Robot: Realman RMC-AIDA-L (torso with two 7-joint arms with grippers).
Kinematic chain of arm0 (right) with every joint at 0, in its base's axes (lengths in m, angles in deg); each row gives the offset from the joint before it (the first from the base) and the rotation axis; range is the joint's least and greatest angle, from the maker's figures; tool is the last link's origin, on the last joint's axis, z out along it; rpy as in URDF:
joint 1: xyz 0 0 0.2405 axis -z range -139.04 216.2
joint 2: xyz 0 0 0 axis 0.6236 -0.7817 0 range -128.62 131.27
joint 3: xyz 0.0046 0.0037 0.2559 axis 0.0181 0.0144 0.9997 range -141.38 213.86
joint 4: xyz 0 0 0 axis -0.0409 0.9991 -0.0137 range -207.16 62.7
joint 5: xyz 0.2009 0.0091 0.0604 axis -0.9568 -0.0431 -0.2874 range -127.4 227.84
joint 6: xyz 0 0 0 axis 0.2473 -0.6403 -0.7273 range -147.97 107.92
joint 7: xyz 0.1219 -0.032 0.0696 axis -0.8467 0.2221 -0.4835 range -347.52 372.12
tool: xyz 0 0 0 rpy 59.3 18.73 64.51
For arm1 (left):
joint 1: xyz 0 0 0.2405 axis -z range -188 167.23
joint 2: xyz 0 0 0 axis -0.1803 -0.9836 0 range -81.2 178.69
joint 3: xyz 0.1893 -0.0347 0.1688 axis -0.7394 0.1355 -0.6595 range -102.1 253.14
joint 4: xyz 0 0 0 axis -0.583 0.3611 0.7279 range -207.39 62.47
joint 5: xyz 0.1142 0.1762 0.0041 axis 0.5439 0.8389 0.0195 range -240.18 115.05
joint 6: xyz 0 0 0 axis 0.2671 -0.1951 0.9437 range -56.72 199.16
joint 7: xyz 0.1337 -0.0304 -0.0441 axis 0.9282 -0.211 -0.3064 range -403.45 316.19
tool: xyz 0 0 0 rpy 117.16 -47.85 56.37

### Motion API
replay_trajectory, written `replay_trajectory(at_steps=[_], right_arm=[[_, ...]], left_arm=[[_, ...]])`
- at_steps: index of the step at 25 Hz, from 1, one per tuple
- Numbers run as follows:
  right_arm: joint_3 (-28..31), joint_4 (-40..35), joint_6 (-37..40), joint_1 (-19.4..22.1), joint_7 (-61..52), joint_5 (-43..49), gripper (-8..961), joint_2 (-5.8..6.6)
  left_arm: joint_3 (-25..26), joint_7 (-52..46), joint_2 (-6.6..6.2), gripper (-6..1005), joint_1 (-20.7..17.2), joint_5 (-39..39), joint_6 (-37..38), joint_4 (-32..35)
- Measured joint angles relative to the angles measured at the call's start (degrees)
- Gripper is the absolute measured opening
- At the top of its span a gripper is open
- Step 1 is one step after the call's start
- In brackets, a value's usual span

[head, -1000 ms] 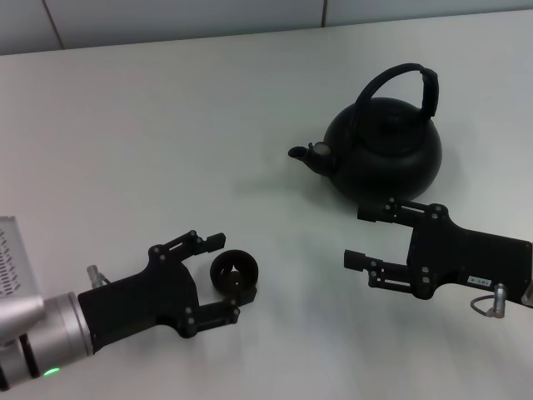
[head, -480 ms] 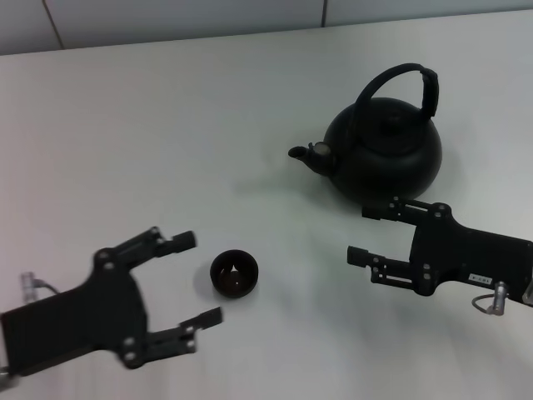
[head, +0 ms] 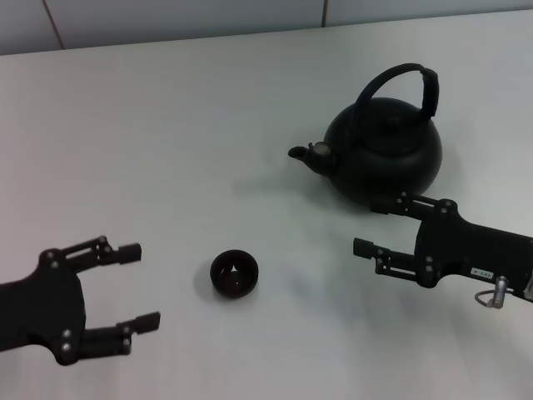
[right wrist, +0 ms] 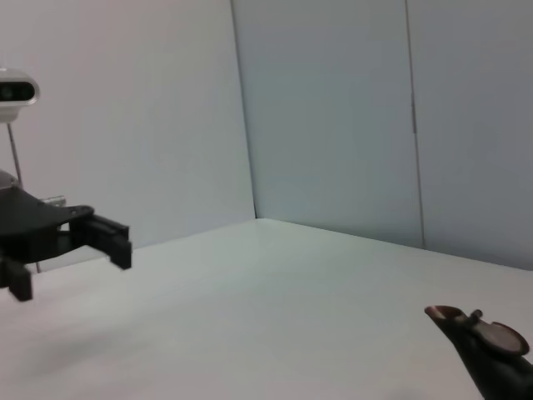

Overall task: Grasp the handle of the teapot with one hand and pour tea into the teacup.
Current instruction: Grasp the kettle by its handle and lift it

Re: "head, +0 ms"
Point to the small black teacup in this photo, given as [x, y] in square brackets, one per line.
[233, 289]

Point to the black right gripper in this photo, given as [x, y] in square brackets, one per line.
[454, 250]

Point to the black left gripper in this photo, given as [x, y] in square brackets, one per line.
[41, 308]

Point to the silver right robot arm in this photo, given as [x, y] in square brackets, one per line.
[529, 289]

